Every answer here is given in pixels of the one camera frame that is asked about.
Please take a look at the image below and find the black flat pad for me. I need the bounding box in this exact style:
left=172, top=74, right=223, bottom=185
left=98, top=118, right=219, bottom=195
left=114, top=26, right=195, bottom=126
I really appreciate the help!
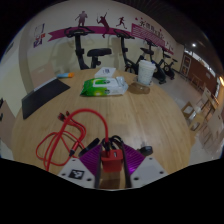
left=21, top=78, right=72, bottom=120

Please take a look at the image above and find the green wet wipes pack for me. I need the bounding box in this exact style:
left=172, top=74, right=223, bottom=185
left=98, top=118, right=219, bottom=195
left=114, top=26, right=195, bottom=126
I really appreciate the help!
left=80, top=76, right=129, bottom=98

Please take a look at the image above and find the group of wooden chairs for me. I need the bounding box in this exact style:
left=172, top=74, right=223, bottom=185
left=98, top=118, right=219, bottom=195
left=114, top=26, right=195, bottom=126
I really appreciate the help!
left=181, top=86, right=224, bottom=158

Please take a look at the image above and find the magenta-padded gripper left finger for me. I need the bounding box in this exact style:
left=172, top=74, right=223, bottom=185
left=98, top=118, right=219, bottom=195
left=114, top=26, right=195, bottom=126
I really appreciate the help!
left=56, top=143, right=104, bottom=190

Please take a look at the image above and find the red cable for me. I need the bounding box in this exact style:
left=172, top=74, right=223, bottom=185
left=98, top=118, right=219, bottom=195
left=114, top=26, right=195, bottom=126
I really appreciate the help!
left=35, top=108, right=111, bottom=172

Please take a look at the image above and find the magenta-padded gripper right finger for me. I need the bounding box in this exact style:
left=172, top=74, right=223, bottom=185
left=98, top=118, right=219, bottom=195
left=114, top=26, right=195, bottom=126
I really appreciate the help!
left=119, top=143, right=168, bottom=189

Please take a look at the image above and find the black exercise bike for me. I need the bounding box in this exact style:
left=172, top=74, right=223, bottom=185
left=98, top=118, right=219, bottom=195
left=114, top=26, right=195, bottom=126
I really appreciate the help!
left=113, top=29, right=140, bottom=74
left=64, top=26, right=113, bottom=70
left=159, top=53, right=179, bottom=81
left=139, top=39, right=168, bottom=85

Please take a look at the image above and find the black cable with plug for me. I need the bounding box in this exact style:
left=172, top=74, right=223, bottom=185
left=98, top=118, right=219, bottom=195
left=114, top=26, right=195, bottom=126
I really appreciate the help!
left=78, top=134, right=154, bottom=158

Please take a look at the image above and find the white cup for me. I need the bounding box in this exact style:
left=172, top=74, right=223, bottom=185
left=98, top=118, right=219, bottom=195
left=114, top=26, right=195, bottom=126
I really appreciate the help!
left=137, top=59, right=157, bottom=86

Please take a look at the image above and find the white tissue box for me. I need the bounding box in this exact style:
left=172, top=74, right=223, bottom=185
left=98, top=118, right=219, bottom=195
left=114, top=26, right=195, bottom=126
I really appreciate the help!
left=94, top=66, right=118, bottom=79

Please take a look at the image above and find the blue and orange marker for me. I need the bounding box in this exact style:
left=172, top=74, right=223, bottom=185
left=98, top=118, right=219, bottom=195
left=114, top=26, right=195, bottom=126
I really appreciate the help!
left=56, top=72, right=76, bottom=79

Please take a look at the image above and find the brown round coaster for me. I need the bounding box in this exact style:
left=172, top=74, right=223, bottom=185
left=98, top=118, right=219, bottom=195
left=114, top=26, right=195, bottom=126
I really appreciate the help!
left=128, top=81, right=152, bottom=95

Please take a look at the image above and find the wall poster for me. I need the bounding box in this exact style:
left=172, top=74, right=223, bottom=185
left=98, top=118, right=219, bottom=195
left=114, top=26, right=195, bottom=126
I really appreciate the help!
left=32, top=23, right=47, bottom=49

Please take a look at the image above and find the red charger block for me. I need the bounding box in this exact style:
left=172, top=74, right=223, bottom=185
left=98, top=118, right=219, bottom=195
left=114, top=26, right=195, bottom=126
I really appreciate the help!
left=100, top=149, right=124, bottom=173

